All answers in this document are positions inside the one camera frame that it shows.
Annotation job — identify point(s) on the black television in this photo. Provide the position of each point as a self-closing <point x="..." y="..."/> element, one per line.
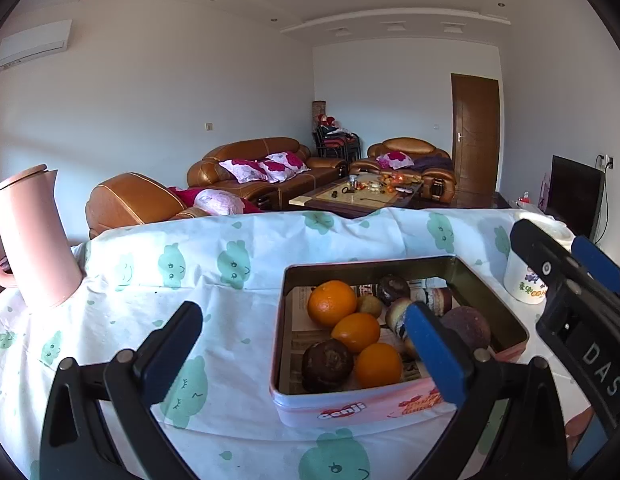
<point x="572" y="195"/>

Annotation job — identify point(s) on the white pink floral pillow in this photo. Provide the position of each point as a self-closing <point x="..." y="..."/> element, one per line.
<point x="244" y="170"/>
<point x="278" y="170"/>
<point x="395" y="160"/>
<point x="291" y="160"/>

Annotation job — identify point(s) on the tall woven vase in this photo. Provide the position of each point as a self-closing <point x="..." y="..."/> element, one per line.
<point x="318" y="110"/>

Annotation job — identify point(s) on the white air conditioner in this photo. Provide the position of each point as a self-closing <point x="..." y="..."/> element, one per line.
<point x="34" y="42"/>

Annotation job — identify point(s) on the small yellowish kiwi fruit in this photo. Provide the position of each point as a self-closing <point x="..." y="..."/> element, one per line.
<point x="369" y="305"/>

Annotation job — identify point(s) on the orange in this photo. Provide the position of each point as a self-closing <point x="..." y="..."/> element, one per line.
<point x="356" y="332"/>
<point x="378" y="365"/>
<point x="332" y="302"/>

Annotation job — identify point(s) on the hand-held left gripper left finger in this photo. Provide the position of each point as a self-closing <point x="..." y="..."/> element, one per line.
<point x="164" y="355"/>

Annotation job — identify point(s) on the pink bag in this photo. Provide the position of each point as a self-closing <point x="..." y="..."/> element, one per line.
<point x="544" y="191"/>

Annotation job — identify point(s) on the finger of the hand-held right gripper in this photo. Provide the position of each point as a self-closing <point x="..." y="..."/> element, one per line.
<point x="595" y="264"/>
<point x="540" y="255"/>

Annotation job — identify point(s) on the white cartoon pig cup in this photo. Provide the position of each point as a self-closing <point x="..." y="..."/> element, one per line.
<point x="525" y="280"/>

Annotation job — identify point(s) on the purple blanket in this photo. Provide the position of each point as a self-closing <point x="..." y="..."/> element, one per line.
<point x="435" y="162"/>

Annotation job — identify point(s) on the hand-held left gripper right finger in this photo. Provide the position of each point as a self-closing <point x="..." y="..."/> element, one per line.
<point x="435" y="355"/>

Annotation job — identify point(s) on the wooden coffee table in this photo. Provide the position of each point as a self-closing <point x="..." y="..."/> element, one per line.
<point x="350" y="199"/>

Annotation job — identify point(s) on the pale pink pillow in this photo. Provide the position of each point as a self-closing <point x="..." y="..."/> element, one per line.
<point x="217" y="202"/>

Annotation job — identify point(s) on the reddish purple passion fruit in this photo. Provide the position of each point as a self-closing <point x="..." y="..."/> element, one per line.
<point x="465" y="330"/>

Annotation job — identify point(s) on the white green cloud tablecloth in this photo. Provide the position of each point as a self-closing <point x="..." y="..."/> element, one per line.
<point x="189" y="280"/>

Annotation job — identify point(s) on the pink metal tin box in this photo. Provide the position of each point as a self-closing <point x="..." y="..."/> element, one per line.
<point x="340" y="410"/>

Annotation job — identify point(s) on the person's right forearm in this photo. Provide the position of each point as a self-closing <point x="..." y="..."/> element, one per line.
<point x="585" y="435"/>

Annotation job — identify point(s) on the pink kettle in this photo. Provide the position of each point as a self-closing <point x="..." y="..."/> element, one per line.
<point x="34" y="240"/>

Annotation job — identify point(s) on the long brown leather sofa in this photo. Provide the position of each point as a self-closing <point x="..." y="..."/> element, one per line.
<point x="239" y="150"/>

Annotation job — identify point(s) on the cream cup lid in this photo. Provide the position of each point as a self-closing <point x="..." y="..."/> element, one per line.
<point x="560" y="232"/>

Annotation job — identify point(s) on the brown leather chaise sofa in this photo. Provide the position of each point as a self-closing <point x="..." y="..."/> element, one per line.
<point x="129" y="200"/>

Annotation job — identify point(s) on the brown wooden door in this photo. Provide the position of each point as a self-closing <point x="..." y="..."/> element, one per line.
<point x="475" y="135"/>

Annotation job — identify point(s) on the brown leather armchair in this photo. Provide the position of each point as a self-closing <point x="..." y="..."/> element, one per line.
<point x="405" y="145"/>

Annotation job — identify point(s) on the stacked dark chairs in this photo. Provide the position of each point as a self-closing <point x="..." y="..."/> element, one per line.
<point x="335" y="145"/>

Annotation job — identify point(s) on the dark wrinkled passion fruit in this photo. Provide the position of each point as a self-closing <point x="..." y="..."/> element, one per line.
<point x="327" y="365"/>
<point x="392" y="287"/>

